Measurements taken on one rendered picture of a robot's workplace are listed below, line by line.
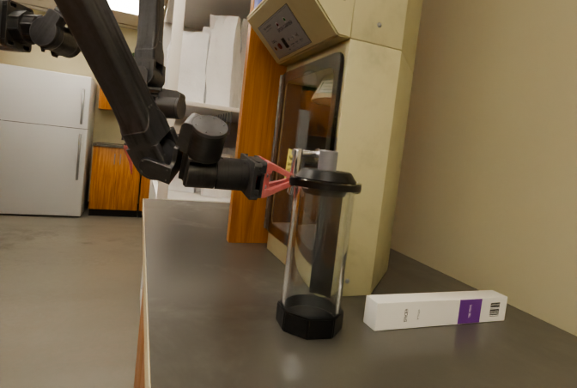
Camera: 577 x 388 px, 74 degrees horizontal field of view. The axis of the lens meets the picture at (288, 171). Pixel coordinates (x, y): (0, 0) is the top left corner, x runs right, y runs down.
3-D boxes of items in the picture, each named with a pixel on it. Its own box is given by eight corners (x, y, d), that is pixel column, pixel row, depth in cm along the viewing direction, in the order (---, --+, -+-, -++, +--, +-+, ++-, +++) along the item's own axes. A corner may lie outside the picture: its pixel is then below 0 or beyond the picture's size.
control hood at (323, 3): (286, 66, 98) (290, 26, 97) (350, 38, 68) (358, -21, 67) (242, 57, 93) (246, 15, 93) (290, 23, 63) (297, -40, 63)
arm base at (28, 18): (26, 52, 110) (29, 9, 109) (51, 55, 109) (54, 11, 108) (-1, 44, 101) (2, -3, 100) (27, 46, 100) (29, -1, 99)
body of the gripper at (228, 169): (250, 153, 74) (211, 149, 71) (265, 164, 65) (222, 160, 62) (245, 185, 75) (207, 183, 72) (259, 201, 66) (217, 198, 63)
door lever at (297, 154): (313, 197, 74) (308, 194, 76) (322, 148, 72) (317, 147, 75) (288, 196, 72) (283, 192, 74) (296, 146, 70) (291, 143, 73)
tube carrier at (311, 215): (327, 301, 66) (343, 178, 65) (356, 332, 56) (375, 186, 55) (267, 302, 63) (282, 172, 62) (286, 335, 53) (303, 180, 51)
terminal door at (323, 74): (268, 229, 99) (285, 73, 97) (318, 269, 71) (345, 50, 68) (265, 229, 99) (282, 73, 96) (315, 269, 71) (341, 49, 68)
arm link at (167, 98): (152, 74, 104) (135, 64, 96) (192, 77, 103) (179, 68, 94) (147, 118, 104) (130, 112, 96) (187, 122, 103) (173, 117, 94)
